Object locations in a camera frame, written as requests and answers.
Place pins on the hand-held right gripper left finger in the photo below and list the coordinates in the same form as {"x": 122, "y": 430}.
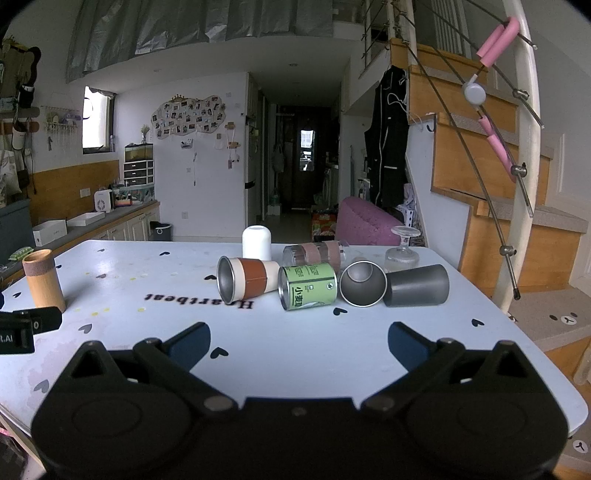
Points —
{"x": 190, "y": 345}

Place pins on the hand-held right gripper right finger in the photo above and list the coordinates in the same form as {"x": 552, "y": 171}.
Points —
{"x": 407, "y": 347}

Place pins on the bamboo cup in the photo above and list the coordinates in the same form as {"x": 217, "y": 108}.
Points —
{"x": 42, "y": 281}

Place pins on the dark grey cup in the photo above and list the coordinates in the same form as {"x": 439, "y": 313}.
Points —
{"x": 418, "y": 286}

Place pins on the grey steel cup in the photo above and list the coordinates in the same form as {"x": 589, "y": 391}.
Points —
{"x": 362, "y": 286}

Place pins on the brown and cream steel cup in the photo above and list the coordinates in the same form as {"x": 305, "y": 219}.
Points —
{"x": 251, "y": 277}

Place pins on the green label tin cup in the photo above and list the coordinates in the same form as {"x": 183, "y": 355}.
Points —
{"x": 309, "y": 286}

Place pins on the white cup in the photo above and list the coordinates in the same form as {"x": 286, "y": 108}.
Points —
{"x": 256, "y": 243}

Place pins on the glass cup with brown sleeve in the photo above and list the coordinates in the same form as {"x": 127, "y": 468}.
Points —
{"x": 314, "y": 253}

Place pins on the green toy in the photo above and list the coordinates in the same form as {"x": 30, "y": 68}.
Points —
{"x": 21, "y": 254}

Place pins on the clear stemmed glass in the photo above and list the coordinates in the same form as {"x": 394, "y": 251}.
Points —
{"x": 401, "y": 258}

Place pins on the white cardboard box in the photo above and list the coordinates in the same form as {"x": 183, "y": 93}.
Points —
{"x": 50, "y": 232}

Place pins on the black waste bin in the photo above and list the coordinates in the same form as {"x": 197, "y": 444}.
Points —
{"x": 160, "y": 232}

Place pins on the white tray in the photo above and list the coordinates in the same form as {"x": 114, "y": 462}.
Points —
{"x": 86, "y": 219}

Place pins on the pink sofa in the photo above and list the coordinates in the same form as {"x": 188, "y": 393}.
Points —
{"x": 364, "y": 221}

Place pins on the kitchen counter cabinet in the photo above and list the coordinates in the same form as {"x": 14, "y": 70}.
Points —
{"x": 129, "y": 226}

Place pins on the wooden staircase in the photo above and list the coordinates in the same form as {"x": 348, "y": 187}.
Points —
{"x": 480, "y": 221}

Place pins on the patterned floor box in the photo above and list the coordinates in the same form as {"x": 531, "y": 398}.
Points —
{"x": 324, "y": 225}

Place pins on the canvas tote bag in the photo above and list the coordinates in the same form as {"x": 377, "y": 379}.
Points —
{"x": 9, "y": 177}

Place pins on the white box appliance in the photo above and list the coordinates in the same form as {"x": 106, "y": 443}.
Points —
{"x": 102, "y": 201}

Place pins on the small drawer unit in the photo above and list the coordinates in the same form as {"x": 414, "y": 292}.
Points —
{"x": 137, "y": 173}

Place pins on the fish tank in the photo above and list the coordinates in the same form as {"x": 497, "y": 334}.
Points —
{"x": 138, "y": 152}

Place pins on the black hanging garment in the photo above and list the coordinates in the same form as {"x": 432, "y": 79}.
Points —
{"x": 385, "y": 138}

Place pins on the straight pink foam tube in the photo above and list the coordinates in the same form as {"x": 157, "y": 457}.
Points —
{"x": 496, "y": 141}

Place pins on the window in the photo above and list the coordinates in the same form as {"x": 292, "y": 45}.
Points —
{"x": 98, "y": 120}

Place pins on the photo collage board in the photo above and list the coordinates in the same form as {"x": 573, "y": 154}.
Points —
{"x": 189, "y": 115}

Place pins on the round white device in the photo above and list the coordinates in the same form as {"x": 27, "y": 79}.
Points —
{"x": 474, "y": 92}

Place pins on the silver curtain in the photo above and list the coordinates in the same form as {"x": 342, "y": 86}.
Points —
{"x": 184, "y": 32}

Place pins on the bent pink foam tube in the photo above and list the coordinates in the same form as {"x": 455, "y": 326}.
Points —
{"x": 496, "y": 39}

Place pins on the white railing post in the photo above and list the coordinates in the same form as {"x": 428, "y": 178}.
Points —
{"x": 524, "y": 161}

